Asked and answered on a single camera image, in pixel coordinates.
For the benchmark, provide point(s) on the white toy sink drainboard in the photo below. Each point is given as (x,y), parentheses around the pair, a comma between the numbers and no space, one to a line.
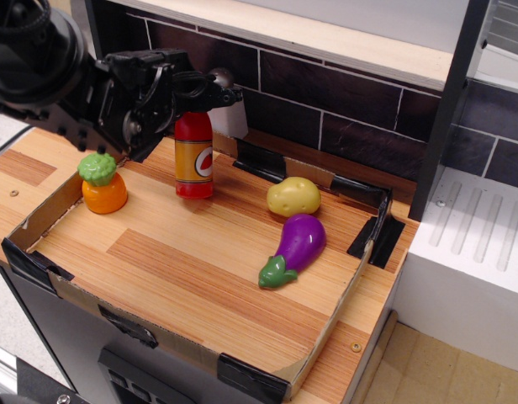
(459,282)

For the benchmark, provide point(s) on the brass screw right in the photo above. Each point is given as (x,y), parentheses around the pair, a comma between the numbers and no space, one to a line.
(356,347)

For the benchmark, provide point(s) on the orange toy carrot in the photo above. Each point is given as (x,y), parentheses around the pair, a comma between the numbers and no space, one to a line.
(103,189)

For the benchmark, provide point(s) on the wooden shelf with black frame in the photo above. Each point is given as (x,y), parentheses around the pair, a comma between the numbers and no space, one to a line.
(360,104)

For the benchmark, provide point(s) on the yellow toy potato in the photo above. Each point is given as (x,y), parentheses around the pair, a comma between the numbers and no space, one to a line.
(292,196)

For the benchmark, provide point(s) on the red toy hot sauce bottle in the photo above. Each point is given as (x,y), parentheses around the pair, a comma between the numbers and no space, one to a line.
(194,156)

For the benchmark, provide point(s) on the purple toy eggplant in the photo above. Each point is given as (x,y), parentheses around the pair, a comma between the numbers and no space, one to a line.
(303,239)

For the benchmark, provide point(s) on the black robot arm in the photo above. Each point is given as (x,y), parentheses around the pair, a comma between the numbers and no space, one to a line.
(42,56)

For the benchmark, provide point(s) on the black control panel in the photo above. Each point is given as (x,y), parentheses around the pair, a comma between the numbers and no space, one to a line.
(130,384)

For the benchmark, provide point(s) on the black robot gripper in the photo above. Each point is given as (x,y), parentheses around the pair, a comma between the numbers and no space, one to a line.
(123,103)

